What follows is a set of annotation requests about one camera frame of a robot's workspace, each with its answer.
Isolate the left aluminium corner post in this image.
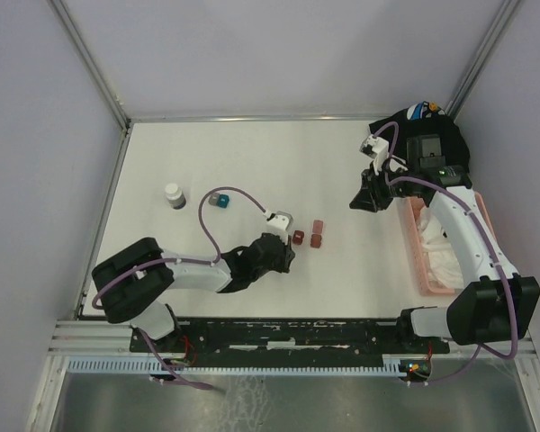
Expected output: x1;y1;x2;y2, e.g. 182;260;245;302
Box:
47;0;131;131

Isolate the pink perforated basket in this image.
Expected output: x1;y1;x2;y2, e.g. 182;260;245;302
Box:
403;191;496;297

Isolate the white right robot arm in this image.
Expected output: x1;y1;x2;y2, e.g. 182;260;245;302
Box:
349;135;540;352

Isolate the aluminium corner post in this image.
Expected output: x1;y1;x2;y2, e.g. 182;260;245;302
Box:
445;0;523;119
47;0;131;131

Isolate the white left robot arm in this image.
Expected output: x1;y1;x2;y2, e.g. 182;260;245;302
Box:
92;233;295;351

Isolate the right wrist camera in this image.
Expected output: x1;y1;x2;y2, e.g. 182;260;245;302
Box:
360;135;390;175

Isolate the black cloth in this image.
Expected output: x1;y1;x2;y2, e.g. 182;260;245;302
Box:
369;101;470;171

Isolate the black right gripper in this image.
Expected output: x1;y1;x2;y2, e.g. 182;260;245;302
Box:
349;159;419;213

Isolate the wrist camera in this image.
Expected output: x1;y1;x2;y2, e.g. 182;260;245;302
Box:
360;135;390;175
266;211;293;235

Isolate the red Sat pill box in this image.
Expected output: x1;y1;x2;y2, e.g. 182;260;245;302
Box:
310;220;324;248

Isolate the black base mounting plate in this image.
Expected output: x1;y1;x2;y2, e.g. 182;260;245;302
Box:
155;318;450;355

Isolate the grey pill box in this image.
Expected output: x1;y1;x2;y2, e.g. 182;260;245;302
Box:
208;193;221;206

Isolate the white cloth in basket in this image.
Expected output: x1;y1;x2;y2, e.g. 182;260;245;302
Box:
417;207;464;290

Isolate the white capped pill bottle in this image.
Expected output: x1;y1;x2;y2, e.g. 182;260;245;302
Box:
164;183;186;210

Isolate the teal pill box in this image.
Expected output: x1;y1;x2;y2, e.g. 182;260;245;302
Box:
215;193;230;209

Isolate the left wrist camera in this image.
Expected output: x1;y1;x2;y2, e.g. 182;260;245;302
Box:
266;211;293;235

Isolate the red Wed pill box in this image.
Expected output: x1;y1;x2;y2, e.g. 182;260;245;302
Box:
292;230;305;246

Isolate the light blue cable duct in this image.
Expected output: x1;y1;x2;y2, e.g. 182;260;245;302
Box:
67;357;409;374

